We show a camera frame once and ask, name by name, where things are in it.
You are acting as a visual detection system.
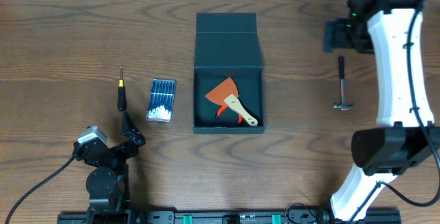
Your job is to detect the red-handled pliers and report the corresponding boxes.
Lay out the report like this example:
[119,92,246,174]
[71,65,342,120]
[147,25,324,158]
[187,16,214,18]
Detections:
[215,106,243,124]

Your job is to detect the black open gift box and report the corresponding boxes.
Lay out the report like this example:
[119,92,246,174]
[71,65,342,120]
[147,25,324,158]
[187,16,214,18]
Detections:
[193,13,264,135]

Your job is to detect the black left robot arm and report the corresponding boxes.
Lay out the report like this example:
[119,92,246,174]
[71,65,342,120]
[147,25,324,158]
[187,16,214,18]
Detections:
[72,111,146,223]

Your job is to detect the black yellow screwdriver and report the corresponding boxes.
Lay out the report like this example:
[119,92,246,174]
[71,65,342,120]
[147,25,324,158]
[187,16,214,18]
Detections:
[117,65,127,111]

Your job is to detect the small black-handled hammer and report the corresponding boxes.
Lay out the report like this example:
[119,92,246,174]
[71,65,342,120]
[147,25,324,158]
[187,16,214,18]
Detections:
[333,56,353,111]

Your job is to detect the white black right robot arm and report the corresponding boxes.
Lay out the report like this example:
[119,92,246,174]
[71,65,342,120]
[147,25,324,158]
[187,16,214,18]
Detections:
[316,0,439,223]

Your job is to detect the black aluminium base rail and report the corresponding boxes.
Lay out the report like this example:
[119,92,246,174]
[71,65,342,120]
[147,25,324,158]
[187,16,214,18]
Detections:
[56,208,402,224]

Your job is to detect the blue screwdriver bit case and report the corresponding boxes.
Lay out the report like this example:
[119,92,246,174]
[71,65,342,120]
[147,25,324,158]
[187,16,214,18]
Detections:
[146,79,177,123]

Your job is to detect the red scraper wooden handle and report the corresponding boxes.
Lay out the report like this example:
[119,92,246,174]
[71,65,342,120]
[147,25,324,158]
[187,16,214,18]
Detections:
[205,77,258,126]

